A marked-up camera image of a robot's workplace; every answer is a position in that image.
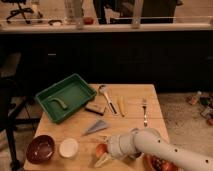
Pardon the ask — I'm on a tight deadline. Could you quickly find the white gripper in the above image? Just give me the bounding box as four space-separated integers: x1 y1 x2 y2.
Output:
94 134 131 168

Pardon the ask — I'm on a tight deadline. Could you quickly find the orange red apple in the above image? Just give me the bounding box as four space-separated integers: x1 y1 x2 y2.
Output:
95 143 107 158

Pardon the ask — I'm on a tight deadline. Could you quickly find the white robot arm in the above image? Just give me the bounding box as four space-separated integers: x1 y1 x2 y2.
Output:
95 128 213 171

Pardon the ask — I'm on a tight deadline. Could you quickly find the grey triangular wedge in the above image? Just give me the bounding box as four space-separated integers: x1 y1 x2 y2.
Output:
84 120 109 135

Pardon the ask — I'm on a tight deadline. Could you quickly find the brown wooden block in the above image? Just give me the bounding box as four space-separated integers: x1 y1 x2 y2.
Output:
85 102 105 116

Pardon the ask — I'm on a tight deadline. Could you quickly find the orange bowl with food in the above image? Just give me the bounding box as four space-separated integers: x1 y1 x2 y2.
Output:
143 154 179 171

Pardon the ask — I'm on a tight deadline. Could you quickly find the silver fork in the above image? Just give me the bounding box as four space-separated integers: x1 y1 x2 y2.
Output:
142 99 148 127

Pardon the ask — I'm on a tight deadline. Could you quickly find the green plastic tray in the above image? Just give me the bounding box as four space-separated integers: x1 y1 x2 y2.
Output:
36 74 97 124

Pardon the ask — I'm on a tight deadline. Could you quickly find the dark red bowl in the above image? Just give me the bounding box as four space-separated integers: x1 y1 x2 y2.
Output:
26 135 55 164

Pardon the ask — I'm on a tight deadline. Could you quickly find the black chair at left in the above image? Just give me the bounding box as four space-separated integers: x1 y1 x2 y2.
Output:
0 52 42 171

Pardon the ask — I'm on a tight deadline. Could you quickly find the red object on shelf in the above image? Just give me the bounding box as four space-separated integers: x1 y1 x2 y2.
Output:
83 17 94 25

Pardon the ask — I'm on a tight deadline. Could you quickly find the black office chair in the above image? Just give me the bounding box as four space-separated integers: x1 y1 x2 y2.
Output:
1 0 34 24

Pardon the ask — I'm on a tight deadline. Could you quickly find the green curved handle piece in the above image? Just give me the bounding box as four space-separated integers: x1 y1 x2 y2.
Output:
49 97 68 110

